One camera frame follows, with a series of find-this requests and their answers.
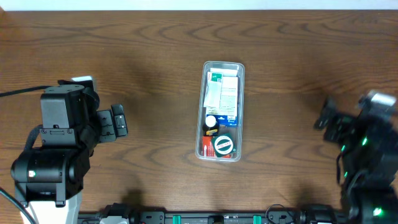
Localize clear plastic container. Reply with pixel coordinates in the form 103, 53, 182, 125
195, 61, 245, 162

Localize green box round logo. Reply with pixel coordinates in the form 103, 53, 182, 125
211, 134, 236, 157

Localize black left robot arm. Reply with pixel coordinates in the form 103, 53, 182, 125
11, 105, 128, 223

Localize black mounting rail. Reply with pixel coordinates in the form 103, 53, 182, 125
77, 203, 348, 224

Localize dark bottle white cap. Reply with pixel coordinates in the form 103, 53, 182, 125
202, 115, 220, 136

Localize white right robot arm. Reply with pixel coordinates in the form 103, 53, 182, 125
314, 96, 397, 223

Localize blue white medicine box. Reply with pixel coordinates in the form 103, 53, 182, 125
205, 77, 238, 127

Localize white green Panadol box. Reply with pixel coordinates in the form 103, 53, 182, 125
203, 72, 223, 108

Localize red Panadol box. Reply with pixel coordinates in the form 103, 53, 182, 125
201, 136, 217, 158

